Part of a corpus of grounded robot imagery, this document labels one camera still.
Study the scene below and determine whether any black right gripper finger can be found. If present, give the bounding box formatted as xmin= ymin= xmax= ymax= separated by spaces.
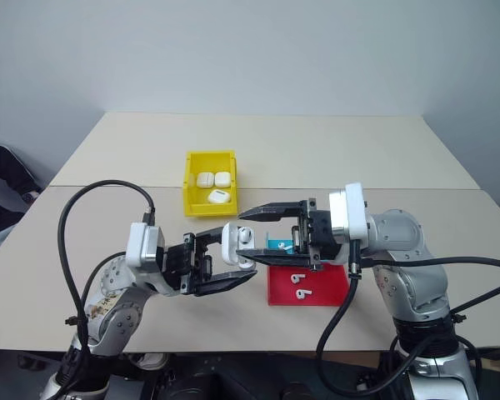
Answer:
xmin=237 ymin=201 xmax=305 ymax=223
xmin=235 ymin=248 xmax=313 ymax=268

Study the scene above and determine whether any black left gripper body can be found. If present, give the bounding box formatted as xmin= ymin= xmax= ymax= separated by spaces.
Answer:
xmin=162 ymin=232 xmax=214 ymax=297

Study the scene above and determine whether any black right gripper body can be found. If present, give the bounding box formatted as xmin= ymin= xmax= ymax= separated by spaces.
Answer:
xmin=289 ymin=198 xmax=343 ymax=273

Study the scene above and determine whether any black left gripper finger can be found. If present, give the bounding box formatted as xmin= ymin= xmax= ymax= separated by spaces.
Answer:
xmin=192 ymin=269 xmax=258 ymax=298
xmin=193 ymin=226 xmax=227 ymax=248

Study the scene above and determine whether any yellow plastic bin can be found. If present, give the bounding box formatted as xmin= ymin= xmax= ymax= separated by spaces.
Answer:
xmin=183 ymin=149 xmax=240 ymax=219

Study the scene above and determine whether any teal earbud holder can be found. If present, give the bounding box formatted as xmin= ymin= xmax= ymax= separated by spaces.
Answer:
xmin=262 ymin=232 xmax=295 ymax=255

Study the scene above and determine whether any red tray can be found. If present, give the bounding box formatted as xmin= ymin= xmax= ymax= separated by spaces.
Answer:
xmin=266 ymin=261 xmax=352 ymax=308

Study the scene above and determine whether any white shoe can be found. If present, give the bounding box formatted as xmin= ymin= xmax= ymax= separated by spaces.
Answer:
xmin=127 ymin=352 xmax=169 ymax=372

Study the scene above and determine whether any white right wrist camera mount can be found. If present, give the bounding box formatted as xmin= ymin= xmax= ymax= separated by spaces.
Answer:
xmin=327 ymin=182 xmax=368 ymax=265

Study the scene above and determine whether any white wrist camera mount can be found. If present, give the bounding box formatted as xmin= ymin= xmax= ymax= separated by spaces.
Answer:
xmin=327 ymin=182 xmax=368 ymax=265
xmin=125 ymin=222 xmax=167 ymax=268

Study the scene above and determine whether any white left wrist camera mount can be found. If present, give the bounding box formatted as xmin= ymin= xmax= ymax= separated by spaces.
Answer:
xmin=125 ymin=222 xmax=167 ymax=268

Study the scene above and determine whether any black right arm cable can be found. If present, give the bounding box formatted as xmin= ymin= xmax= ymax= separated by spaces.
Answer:
xmin=315 ymin=238 xmax=405 ymax=397
xmin=359 ymin=256 xmax=500 ymax=318

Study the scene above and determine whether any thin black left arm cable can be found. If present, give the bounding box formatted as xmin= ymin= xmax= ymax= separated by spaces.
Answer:
xmin=80 ymin=251 xmax=127 ymax=326

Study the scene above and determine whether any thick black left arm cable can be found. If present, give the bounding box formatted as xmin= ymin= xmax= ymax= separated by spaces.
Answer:
xmin=57 ymin=179 xmax=157 ymax=376

